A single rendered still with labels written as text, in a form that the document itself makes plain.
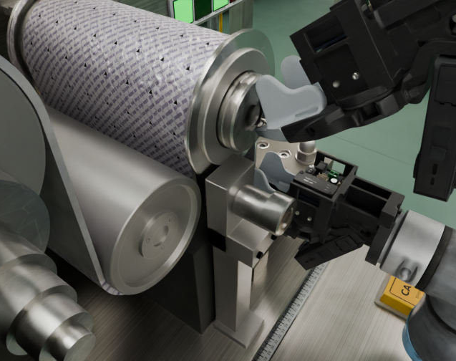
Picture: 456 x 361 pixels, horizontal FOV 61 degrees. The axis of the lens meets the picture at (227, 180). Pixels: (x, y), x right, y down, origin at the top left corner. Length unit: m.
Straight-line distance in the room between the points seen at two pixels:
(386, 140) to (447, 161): 2.28
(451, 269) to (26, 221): 0.38
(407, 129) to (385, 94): 2.45
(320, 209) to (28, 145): 0.30
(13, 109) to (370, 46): 0.21
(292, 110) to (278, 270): 0.39
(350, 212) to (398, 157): 2.04
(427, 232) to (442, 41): 0.22
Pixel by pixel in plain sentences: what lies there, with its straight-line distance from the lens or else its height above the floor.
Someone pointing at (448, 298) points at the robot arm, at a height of 1.11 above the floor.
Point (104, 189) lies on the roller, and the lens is 0.33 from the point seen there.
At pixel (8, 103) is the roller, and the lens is 0.23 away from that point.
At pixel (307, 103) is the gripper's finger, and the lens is 0.32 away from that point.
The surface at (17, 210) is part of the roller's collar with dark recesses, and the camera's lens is 0.17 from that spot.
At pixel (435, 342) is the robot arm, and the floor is 1.03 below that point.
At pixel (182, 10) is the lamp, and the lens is 0.80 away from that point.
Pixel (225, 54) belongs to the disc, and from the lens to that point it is 0.33.
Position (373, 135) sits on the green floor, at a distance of 2.59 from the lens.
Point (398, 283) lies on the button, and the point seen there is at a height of 0.92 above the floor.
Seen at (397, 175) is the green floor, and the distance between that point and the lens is 2.34.
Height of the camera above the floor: 1.46
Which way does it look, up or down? 44 degrees down
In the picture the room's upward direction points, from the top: straight up
